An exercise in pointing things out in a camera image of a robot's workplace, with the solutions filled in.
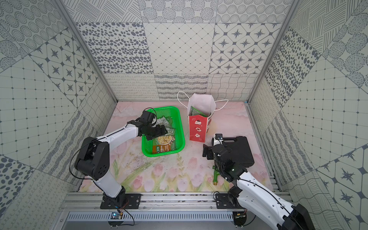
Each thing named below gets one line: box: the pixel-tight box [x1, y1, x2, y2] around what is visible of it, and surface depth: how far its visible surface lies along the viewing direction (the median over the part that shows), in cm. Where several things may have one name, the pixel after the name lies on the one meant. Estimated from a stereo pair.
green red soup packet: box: [188, 105, 208, 117], surface depth 92 cm
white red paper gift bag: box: [177, 91, 230, 143], surface depth 92 cm
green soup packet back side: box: [156, 115, 176, 137], surface depth 105 cm
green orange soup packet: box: [152, 135, 176, 155], surface depth 96 cm
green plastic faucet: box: [212, 165, 220, 186], surface depth 83 cm
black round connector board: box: [232, 211, 247, 227], surface depth 73 cm
